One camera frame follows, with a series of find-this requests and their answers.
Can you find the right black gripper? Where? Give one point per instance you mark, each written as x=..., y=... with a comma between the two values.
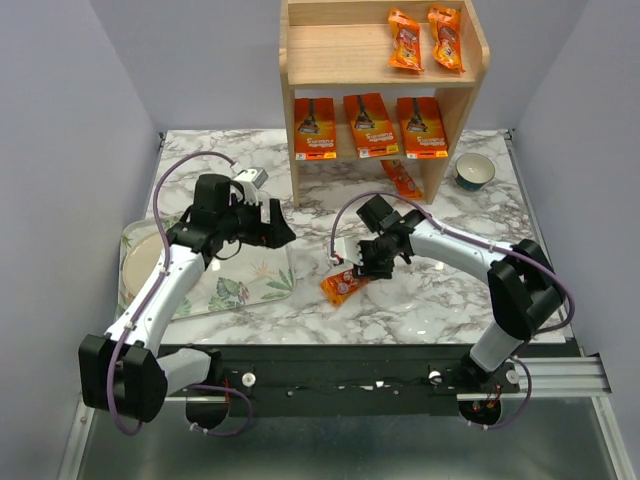
x=368, y=270

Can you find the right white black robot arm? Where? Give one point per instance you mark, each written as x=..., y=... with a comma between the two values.
x=524, y=290

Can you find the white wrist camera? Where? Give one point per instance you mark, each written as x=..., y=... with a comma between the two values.
x=344, y=250
x=249, y=182

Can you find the cream and pink plate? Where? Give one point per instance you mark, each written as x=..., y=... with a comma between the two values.
x=139, y=262

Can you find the aluminium frame rail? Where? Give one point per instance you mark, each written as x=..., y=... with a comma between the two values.
x=565, y=375

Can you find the wooden two-tier shelf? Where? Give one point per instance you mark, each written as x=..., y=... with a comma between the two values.
x=341, y=46

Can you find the leaf-patterned serving tray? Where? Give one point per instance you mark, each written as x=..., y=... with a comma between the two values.
x=247, y=276

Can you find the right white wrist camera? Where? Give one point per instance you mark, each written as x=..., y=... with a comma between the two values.
x=344, y=250

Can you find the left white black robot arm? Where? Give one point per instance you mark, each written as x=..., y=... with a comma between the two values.
x=190, y=245

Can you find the orange razor box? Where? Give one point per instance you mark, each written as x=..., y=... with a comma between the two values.
x=421, y=127
x=370, y=124
x=314, y=129

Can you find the orange razor pouch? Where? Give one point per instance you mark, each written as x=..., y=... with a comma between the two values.
x=406, y=37
x=340, y=287
x=403, y=182
x=444, y=25

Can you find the dark green ceramic bowl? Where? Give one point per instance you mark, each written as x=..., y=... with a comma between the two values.
x=473, y=171

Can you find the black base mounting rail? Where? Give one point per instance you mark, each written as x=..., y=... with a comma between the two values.
x=307, y=404

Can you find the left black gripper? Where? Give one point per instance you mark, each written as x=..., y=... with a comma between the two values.
x=275, y=234

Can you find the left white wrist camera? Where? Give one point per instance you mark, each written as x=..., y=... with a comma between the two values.
x=249, y=182

